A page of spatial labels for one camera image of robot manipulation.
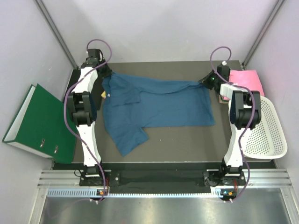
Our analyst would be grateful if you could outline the blue t shirt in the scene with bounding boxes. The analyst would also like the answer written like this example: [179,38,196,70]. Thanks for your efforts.
[102,72,215,156]

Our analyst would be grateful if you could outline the white perforated plastic basket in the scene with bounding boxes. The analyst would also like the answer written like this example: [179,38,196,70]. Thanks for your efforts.
[241,96,287,160]

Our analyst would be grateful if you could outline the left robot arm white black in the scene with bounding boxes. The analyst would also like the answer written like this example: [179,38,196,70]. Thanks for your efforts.
[64,49,112,187]

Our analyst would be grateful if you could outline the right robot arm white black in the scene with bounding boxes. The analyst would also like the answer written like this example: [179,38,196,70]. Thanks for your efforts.
[201,61,262,187]

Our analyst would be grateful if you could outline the pink folded t shirt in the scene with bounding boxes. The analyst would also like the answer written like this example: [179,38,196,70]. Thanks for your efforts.
[220,70,264,101]

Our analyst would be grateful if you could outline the left aluminium corner post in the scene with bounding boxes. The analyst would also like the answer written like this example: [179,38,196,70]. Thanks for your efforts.
[33,0,78,69]

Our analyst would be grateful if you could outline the aluminium corner post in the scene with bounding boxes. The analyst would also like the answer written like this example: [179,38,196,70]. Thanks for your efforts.
[33,0,78,69]
[241,0,286,69]

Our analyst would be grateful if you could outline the green ring binder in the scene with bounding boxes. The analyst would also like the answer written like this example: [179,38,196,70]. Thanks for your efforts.
[2,84,77,164]

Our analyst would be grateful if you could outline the right aluminium corner post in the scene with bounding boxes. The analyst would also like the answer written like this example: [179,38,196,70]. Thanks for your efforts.
[241,0,286,69]

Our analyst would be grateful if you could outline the grey slotted cable duct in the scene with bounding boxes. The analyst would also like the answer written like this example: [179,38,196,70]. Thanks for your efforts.
[47,188,223,198]

